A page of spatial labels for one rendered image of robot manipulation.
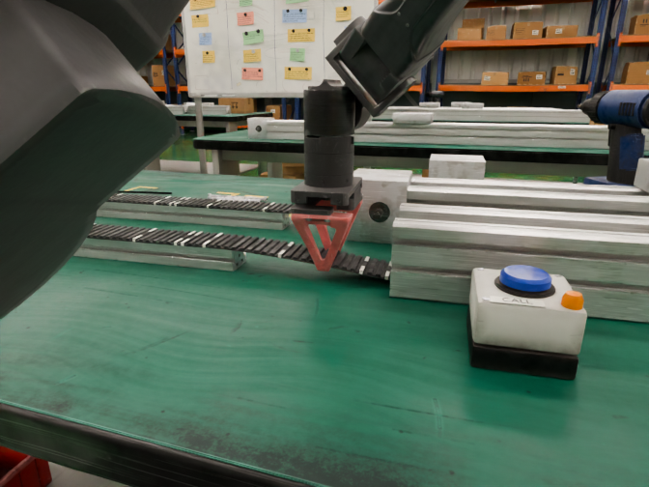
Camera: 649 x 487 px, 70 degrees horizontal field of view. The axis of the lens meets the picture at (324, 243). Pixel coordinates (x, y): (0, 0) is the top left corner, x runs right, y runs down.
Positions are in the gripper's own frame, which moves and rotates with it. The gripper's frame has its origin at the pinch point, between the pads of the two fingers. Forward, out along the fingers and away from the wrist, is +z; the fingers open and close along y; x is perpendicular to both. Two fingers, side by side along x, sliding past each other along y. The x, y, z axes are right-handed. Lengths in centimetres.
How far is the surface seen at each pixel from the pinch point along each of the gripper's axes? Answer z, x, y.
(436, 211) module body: -6.0, -12.4, 2.1
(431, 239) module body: -4.9, -12.1, -5.3
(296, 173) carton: 57, 115, 370
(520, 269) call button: -5.2, -19.5, -12.8
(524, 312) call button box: -3.3, -19.4, -17.4
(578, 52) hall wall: -90, -276, 1031
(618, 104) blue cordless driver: -17, -41, 36
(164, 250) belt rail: 0.4, 21.4, -1.8
